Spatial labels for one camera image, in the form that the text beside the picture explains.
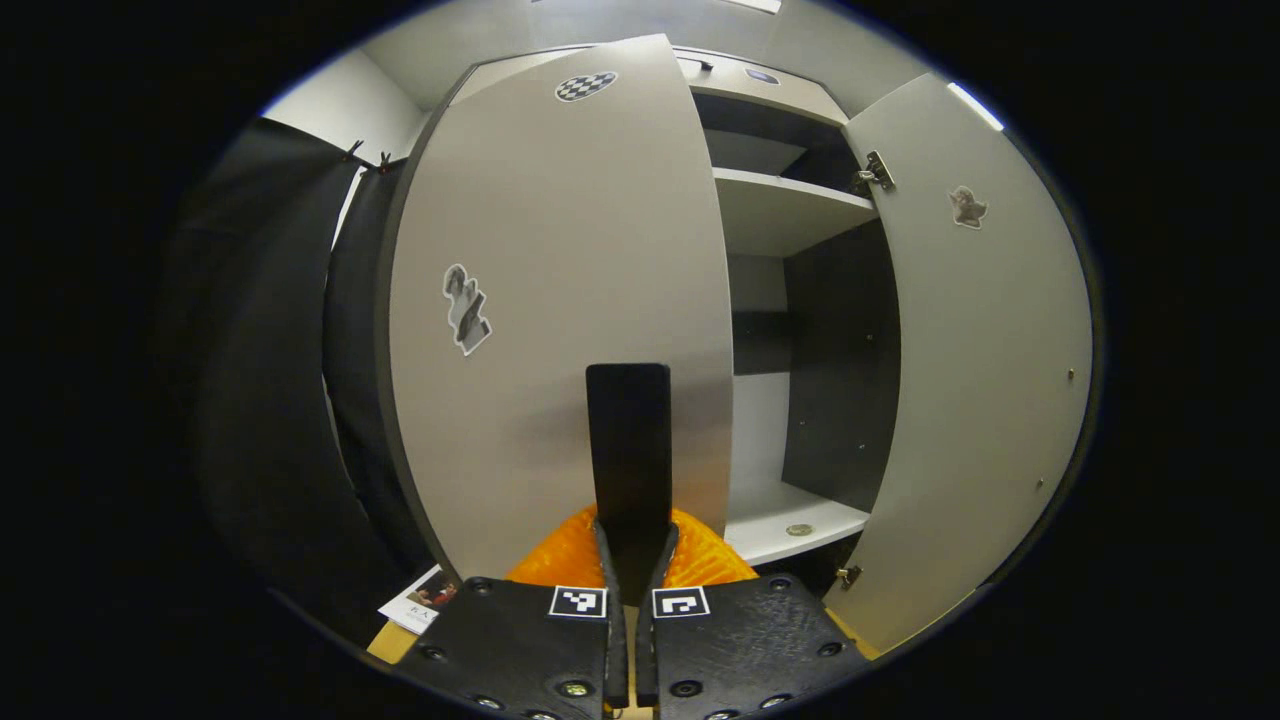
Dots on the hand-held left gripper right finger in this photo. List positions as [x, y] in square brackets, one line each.
[648, 650]

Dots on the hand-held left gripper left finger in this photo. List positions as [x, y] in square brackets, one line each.
[614, 650]

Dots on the shoe cabinet door checkered sticker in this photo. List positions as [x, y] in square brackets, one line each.
[560, 250]

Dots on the shoe cabinet door square stickers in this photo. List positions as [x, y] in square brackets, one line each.
[980, 400]

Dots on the grey double-door shoe cabinet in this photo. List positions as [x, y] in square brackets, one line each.
[790, 210]

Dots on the grey cabinet drawer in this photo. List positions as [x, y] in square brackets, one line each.
[770, 95]

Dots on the white book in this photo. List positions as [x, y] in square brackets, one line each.
[420, 600]

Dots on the black backdrop cloth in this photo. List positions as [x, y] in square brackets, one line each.
[270, 400]

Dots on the narrow ceiling light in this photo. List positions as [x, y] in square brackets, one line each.
[975, 106]

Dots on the wide ceiling light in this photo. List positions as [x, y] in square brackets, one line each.
[752, 5]

